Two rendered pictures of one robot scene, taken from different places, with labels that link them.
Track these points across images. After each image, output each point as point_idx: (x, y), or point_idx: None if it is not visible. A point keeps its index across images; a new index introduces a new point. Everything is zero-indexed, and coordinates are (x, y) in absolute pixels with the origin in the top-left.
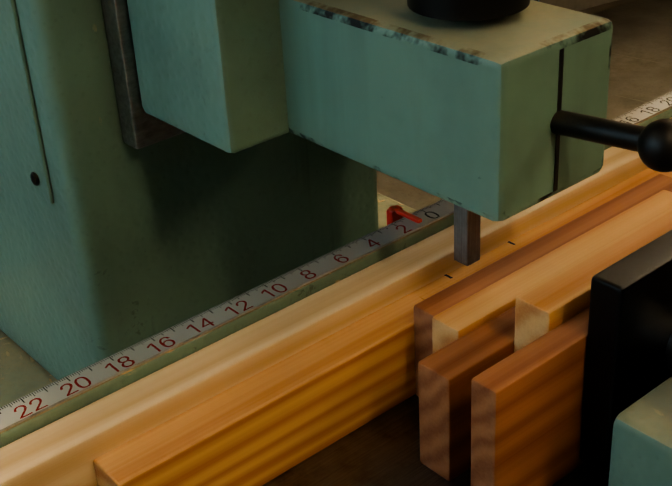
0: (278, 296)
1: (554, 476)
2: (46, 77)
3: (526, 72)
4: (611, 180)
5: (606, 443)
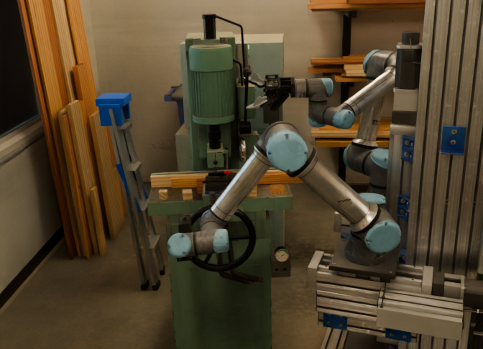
0: (195, 171)
1: None
2: (191, 146)
3: (210, 154)
4: None
5: None
